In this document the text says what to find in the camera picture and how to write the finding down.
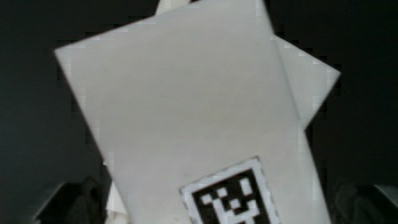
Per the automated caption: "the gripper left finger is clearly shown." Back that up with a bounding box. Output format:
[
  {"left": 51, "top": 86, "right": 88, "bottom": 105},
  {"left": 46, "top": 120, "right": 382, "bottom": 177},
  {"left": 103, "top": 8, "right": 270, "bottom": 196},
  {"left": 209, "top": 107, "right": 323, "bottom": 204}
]
[{"left": 32, "top": 177, "right": 104, "bottom": 224}]

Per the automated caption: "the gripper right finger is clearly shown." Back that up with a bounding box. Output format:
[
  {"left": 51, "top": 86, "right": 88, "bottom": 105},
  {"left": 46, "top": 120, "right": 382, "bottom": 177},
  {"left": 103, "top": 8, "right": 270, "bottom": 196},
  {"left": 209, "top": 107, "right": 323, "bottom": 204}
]
[{"left": 330, "top": 182, "right": 398, "bottom": 224}]

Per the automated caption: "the small white tagged box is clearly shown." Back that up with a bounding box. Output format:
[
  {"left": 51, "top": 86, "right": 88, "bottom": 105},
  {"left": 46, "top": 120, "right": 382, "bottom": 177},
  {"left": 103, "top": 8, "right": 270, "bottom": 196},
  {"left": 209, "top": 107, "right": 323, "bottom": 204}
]
[{"left": 55, "top": 0, "right": 332, "bottom": 224}]

